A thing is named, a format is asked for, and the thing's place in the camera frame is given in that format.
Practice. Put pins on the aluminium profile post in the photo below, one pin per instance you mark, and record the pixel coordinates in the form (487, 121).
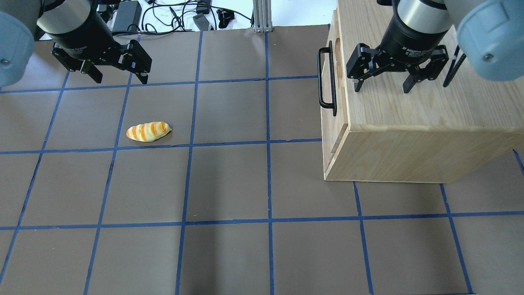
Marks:
(262, 21)

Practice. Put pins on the wooden drawer cabinet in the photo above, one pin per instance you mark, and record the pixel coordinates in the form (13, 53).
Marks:
(431, 134)

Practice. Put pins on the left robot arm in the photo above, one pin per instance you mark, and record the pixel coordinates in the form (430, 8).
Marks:
(19, 20)

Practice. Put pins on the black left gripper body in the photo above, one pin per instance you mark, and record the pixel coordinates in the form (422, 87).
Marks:
(83, 37)

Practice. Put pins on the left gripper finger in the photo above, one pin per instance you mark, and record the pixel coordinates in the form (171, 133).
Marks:
(72, 64)
(136, 60)

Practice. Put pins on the toy bread loaf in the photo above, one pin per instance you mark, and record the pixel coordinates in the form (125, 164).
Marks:
(148, 132)

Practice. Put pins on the black power adapter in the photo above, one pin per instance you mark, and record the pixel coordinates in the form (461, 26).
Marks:
(127, 16)

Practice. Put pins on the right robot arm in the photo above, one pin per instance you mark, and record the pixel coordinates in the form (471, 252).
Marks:
(487, 32)

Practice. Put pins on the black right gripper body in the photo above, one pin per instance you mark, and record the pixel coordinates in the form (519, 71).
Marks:
(410, 40)

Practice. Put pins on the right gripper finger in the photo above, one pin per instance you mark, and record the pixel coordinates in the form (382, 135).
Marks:
(438, 58)
(360, 63)

